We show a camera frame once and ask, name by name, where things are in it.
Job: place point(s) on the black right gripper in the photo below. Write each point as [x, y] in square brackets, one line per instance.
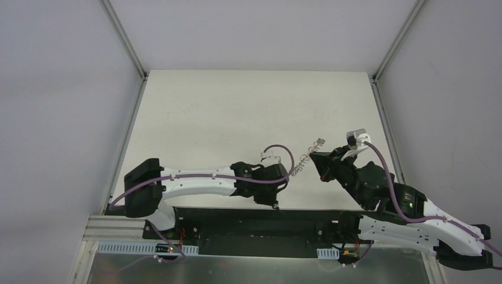
[333, 164]

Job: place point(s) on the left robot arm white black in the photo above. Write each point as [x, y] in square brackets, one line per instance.
[149, 185]

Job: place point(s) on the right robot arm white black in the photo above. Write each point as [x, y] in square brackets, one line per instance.
[401, 214]

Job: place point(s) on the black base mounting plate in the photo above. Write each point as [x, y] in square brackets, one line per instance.
[285, 233]

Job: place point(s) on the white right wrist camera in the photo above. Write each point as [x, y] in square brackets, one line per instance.
[356, 142]

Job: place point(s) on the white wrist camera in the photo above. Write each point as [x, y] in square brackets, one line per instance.
[356, 142]
[268, 159]

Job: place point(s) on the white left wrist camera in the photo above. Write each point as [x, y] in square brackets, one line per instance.
[268, 159]

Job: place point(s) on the white slotted cable duct right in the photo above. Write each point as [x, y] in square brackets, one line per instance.
[328, 253]

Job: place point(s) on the white slotted cable duct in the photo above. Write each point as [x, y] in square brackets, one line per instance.
[328, 253]
[144, 248]

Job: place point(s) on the white slotted cable duct left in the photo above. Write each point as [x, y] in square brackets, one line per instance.
[144, 248]

